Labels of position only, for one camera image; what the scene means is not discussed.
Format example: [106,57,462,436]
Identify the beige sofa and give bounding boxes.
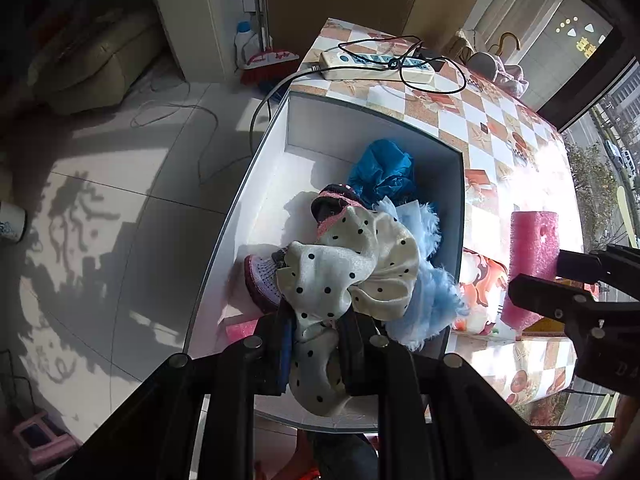
[27,7,168,116]

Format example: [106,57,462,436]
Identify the pale pink garment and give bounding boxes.
[492,57,531,98]

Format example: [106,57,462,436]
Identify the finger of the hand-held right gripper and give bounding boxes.
[507,272,601,331]
[555,244,640,286]

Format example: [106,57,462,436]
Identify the person's legs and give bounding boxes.
[255,430,381,480]

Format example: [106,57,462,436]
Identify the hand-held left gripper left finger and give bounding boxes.
[55,305,298,480]

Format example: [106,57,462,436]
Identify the floral tissue packet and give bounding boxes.
[450,247,516,338]

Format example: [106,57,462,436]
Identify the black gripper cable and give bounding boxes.
[530,389,618,431]

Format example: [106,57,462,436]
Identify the person's right hand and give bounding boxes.
[610,395,640,461]

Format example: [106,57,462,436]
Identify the white polka dot scrunchie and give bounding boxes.
[275,207,421,418]

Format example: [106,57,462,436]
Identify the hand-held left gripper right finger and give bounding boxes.
[335,310,573,480]

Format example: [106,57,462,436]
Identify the white patterned cup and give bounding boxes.
[0,201,28,245]

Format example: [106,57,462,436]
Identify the red broom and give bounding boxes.
[240,0,301,86]

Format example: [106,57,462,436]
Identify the black power adapter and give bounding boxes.
[415,52,446,73]

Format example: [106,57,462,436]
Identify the pink plastic stool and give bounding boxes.
[12,410,83,473]

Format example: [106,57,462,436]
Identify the white cabinet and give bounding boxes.
[142,0,273,83]

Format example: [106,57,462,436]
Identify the purple knitted pouch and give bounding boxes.
[244,252,288,313]

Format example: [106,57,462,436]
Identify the white box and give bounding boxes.
[182,91,466,433]

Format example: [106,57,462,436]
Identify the light blue fluffy scrunchie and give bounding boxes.
[372,197,468,353]

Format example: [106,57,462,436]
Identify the white power strip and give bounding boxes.
[320,50,435,85]

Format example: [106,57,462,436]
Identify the pink sponge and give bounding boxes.
[501,211,559,333]

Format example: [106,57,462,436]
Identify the checkered printed tablecloth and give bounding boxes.
[287,17,586,406]

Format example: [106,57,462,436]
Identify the white detergent bottle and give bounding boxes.
[234,21,262,68]

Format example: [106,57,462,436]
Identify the black power cable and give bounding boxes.
[248,35,468,153]

